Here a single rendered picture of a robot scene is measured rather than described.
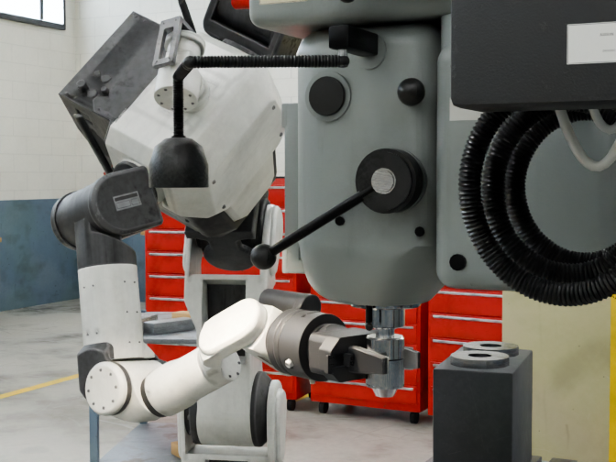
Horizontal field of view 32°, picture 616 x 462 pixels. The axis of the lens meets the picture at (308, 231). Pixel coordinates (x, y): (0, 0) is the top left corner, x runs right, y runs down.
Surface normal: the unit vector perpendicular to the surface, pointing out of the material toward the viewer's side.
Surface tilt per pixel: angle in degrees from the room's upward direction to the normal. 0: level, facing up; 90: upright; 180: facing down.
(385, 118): 90
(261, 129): 115
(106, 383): 83
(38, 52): 90
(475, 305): 90
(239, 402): 81
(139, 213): 76
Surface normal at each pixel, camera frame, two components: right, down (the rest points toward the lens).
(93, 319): -0.54, -0.08
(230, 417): -0.15, 0.12
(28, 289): 0.90, 0.02
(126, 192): 0.62, -0.20
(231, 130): 0.48, -0.03
